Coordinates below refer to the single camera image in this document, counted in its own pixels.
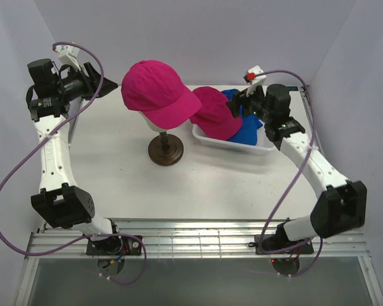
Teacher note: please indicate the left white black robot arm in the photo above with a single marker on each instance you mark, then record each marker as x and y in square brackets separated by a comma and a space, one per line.
[60, 202]

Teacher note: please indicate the brown round wooden stand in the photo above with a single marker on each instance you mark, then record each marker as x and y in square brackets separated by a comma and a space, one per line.
[165, 149]

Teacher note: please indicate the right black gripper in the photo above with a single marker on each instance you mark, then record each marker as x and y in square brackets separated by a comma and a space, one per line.
[233, 104]

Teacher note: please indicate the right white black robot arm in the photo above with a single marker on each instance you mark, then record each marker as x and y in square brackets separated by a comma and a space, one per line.
[341, 203]

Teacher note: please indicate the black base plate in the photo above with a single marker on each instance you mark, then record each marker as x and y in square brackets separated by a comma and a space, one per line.
[270, 243]
[115, 246]

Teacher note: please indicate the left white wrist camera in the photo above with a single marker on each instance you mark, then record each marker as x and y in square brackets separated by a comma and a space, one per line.
[67, 55]

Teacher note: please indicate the blue cap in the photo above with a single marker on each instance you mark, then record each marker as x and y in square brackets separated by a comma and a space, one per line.
[239, 130]

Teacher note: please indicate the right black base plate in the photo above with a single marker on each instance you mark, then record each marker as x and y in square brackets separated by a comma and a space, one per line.
[270, 243]

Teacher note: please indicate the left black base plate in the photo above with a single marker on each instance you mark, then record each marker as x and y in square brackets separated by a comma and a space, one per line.
[115, 246]

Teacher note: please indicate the white plastic basket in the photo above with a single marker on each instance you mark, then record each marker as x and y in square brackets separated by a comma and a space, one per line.
[263, 146]

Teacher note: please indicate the pink cap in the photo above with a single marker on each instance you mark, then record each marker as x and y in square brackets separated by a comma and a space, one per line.
[153, 86]
[214, 117]

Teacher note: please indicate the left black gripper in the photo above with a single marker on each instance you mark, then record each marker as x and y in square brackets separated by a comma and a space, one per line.
[91, 83]

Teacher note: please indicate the aluminium rail frame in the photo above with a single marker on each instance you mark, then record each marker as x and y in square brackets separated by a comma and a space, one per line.
[211, 203]

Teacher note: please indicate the cream foam mannequin head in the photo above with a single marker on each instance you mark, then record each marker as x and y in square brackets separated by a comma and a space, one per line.
[164, 121]

